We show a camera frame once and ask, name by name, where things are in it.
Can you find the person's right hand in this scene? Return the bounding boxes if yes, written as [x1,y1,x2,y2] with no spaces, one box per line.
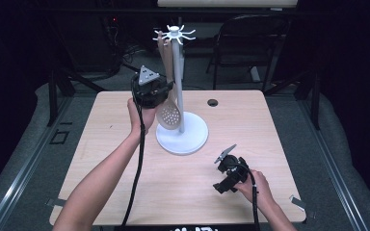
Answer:
[234,170,273,210]

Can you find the beige skimmer spoon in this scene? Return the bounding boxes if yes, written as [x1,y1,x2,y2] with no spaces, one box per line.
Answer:
[155,30,183,131]

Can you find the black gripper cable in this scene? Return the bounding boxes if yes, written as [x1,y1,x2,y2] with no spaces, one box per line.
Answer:
[120,76,146,231]
[230,163,261,231]

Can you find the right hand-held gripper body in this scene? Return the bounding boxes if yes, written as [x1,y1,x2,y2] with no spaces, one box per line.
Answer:
[214,143,250,187]

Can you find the grey metal floor rail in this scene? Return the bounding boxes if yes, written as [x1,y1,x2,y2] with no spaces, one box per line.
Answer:
[297,95,370,231]
[0,95,74,231]

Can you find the black folding chair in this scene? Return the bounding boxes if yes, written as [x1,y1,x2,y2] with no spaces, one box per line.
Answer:
[205,13,292,93]

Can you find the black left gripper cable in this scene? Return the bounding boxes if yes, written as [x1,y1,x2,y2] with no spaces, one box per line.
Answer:
[120,76,146,231]

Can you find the black metal frame stand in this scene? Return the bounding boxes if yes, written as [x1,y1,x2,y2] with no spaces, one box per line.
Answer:
[263,68,322,131]
[46,68,108,127]

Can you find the dark equipment rack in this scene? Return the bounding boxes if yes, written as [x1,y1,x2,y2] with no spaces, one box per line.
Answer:
[95,0,125,77]

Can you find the beige solid spatula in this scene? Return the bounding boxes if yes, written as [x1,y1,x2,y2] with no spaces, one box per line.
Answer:
[163,42,178,107]

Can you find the white utensil hook stand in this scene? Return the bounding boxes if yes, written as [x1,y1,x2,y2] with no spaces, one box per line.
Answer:
[152,24,210,156]

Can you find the black floor cables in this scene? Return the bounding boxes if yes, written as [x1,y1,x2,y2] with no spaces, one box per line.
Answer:
[120,44,206,91]

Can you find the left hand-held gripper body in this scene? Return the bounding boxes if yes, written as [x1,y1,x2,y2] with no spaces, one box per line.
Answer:
[130,64,168,109]

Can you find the grey metal table bracket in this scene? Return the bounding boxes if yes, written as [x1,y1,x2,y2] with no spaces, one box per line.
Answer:
[45,197,67,208]
[288,193,316,219]

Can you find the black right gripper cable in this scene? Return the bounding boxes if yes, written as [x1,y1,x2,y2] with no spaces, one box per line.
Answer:
[230,163,261,231]

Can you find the person's left hand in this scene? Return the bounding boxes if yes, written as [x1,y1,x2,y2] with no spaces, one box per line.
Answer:
[126,98,158,136]

